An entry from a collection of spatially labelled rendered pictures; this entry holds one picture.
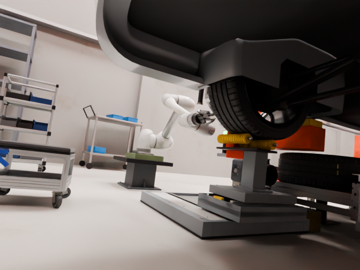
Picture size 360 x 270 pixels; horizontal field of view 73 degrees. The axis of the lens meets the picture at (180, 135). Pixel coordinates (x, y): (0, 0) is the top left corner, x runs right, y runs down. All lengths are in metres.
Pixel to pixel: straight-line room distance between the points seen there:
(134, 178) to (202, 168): 3.70
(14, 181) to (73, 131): 3.50
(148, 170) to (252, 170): 1.40
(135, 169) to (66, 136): 2.65
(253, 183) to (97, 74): 4.29
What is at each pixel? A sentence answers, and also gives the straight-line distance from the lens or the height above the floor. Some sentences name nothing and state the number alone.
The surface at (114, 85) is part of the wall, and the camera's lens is 5.27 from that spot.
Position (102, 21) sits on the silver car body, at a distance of 0.94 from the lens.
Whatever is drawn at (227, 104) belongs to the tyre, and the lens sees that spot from 1.34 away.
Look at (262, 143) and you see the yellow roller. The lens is 1.46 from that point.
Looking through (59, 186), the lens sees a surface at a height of 0.12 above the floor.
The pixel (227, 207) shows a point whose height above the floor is 0.15.
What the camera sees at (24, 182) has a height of 0.13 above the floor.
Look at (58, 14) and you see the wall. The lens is 5.51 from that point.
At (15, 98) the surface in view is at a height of 0.77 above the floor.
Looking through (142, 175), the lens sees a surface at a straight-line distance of 2.59.
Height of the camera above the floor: 0.36
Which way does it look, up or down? 5 degrees up
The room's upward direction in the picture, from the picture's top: 7 degrees clockwise
